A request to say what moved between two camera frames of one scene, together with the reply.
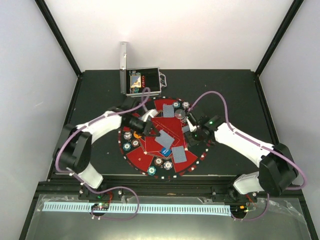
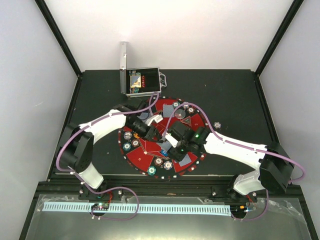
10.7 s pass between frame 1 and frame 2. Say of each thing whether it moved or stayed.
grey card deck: moved
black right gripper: moved
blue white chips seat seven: stayed
